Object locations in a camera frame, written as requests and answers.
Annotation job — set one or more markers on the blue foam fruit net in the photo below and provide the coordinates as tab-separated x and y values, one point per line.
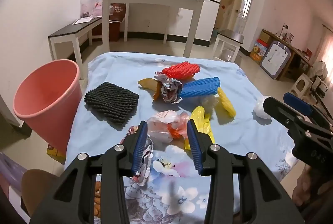
200	87

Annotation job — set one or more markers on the short low black-topped bench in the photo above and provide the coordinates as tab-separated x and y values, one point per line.
230	35

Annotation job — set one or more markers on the pink printed plastic bag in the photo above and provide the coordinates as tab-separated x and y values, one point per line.
91	5

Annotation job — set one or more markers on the yellow foam fruit net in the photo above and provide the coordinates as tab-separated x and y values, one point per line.
226	103

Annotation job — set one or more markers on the red paper bag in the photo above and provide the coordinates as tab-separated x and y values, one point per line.
117	21

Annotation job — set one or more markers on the white paper sheet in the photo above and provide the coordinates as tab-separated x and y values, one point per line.
82	21

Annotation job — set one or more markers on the orange peel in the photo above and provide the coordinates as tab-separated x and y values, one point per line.
148	82

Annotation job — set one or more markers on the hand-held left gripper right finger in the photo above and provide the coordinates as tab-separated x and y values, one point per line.
193	148

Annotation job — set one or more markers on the clear plastic bag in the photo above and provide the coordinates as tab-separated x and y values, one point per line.
161	127

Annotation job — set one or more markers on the white crumpled tissue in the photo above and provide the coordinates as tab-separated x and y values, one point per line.
260	109

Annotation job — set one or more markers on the pile of peanuts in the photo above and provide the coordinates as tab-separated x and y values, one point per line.
97	200

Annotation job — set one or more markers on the clear crumpled plastic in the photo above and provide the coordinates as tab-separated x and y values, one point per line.
209	103

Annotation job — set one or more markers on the grey children's drawing board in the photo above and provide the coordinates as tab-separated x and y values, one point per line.
275	60

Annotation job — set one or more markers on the blue floral tablecloth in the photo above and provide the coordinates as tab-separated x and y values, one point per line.
247	135

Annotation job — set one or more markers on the purple plastic stool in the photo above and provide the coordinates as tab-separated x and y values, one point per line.
10	169

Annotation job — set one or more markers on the black foam fruit net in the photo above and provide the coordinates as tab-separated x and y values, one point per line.
111	104

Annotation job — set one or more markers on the long low black-topped bench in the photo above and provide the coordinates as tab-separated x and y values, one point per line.
70	31

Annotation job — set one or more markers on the red foam fruit net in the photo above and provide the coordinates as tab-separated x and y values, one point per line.
182	70

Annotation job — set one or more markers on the pink plastic bucket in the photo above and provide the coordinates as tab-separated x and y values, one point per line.
44	99

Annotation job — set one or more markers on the person's right hand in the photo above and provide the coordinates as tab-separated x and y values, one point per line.
301	187

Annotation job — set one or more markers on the small crumpled foil wrapper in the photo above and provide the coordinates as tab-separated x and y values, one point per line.
145	161

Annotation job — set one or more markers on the white plastic stool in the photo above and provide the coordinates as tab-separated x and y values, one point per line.
301	83

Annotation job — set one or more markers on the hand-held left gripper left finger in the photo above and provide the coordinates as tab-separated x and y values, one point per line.
139	148

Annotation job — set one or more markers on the brown wooden desk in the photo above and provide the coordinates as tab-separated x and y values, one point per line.
296	53

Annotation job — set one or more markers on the large crumpled foil wrapper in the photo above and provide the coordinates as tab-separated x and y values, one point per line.
169	91

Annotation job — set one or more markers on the colourful cardboard box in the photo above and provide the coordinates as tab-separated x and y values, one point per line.
258	51

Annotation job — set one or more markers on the yellow cardboard box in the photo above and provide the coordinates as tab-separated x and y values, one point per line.
54	152

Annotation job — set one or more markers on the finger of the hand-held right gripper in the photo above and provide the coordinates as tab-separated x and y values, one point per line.
278	109
299	104

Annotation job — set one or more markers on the yellow plastic bag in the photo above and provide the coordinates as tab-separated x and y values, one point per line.
199	116

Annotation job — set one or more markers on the brown round stool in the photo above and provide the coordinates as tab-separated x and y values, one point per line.
39	185

